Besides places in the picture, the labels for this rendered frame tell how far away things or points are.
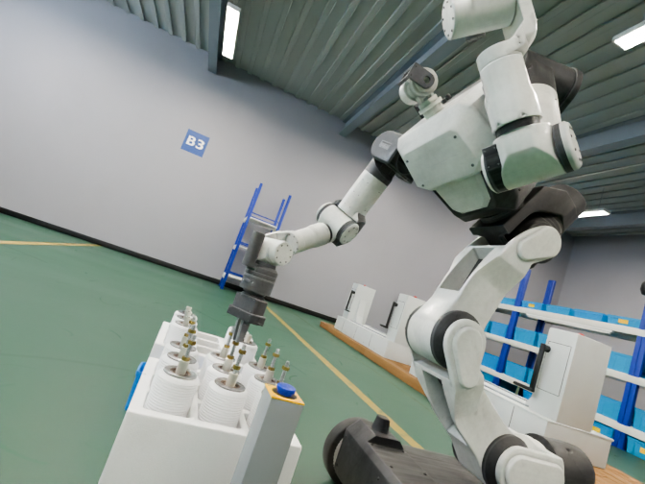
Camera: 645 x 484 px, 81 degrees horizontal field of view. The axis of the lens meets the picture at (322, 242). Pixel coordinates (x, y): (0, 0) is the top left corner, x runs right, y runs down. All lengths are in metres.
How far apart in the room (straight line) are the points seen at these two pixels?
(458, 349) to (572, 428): 2.00
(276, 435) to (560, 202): 0.91
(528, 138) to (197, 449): 0.86
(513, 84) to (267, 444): 0.75
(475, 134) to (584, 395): 2.21
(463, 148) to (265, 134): 6.85
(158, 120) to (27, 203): 2.50
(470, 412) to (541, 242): 0.46
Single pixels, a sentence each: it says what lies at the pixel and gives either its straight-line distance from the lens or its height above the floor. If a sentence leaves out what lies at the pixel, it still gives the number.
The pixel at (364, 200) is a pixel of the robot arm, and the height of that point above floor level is 0.84.
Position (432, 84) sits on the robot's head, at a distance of 0.99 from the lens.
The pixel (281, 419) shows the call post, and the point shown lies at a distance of 0.80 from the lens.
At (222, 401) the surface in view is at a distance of 0.94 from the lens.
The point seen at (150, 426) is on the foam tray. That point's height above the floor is 0.16.
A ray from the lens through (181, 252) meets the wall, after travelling 7.26.
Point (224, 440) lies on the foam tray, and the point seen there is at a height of 0.16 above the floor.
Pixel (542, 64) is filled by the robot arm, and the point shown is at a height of 1.09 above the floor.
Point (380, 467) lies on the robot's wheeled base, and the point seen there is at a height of 0.18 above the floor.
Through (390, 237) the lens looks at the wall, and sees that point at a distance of 8.20.
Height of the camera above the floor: 0.53
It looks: 7 degrees up
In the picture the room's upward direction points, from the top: 19 degrees clockwise
